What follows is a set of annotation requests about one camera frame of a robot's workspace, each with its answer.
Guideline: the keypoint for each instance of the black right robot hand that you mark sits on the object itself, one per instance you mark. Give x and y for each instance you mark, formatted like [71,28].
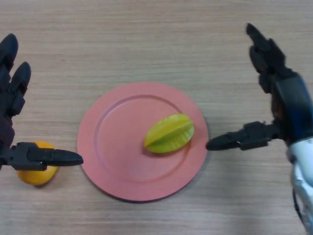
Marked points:
[293,105]

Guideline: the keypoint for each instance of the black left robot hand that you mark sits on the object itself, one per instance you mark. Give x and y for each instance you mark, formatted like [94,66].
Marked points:
[7,98]

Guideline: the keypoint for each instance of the yellow starfruit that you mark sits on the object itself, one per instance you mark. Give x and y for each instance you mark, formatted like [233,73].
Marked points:
[168,134]

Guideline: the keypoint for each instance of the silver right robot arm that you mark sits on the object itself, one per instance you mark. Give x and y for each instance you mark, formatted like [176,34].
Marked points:
[304,161]

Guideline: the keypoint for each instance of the pink round plate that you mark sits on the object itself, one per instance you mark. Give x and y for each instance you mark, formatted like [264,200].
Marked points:
[117,151]

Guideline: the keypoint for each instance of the orange round fruit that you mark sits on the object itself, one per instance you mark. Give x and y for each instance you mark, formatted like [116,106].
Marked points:
[36,177]

